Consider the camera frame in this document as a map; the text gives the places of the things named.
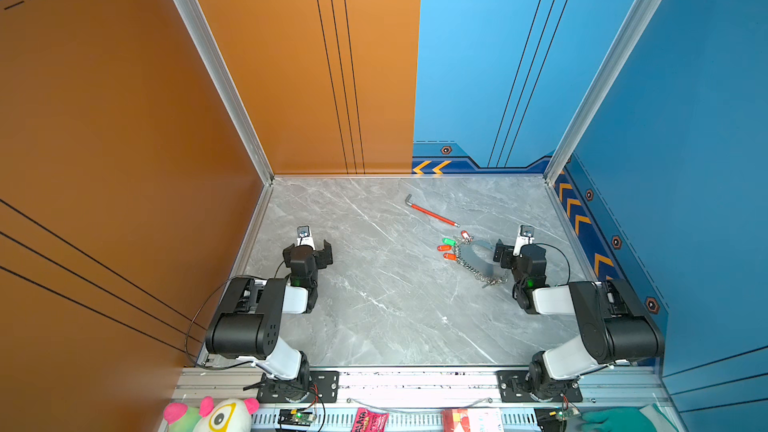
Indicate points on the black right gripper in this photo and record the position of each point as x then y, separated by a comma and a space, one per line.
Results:
507, 255

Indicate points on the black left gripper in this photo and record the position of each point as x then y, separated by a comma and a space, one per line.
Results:
322, 257

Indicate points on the metal keyring with chain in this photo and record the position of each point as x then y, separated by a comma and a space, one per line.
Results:
477, 256

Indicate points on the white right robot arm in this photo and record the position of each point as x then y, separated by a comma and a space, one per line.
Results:
613, 326

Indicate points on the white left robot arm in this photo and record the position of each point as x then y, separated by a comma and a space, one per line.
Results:
246, 324

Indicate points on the green circuit board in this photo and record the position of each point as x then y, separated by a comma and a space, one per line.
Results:
296, 419

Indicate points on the red white box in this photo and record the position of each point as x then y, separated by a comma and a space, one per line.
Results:
472, 420

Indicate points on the pink green plush toy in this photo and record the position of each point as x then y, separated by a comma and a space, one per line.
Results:
231, 415

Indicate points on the pink snack packet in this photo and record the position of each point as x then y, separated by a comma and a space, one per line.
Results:
369, 421

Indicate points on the green cloth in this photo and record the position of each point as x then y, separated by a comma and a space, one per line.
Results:
616, 420

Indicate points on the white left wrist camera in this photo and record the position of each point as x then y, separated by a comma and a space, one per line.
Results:
304, 235

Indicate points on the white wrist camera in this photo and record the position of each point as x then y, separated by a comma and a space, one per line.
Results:
304, 235
525, 236

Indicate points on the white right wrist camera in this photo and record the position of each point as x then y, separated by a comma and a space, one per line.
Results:
525, 236

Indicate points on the red handled hex key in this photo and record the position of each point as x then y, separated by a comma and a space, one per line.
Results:
409, 203

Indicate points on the aluminium front rail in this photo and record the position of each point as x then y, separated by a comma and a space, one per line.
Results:
423, 387

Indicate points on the aluminium corner post left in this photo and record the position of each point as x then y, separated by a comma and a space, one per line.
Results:
205, 43

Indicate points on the aluminium corner post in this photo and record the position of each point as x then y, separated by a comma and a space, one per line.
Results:
631, 30
205, 43

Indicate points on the aluminium corner post right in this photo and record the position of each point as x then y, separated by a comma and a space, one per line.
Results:
631, 30

